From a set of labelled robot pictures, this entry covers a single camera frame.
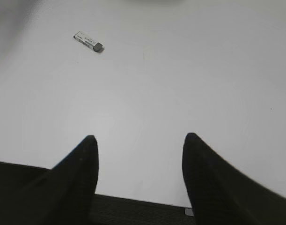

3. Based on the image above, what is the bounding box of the grey eraser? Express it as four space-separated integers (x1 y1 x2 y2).
73 31 104 53

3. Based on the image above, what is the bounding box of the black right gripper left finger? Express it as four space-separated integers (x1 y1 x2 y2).
0 135 99 225

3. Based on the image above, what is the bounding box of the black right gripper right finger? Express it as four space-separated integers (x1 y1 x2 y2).
182 133 286 225

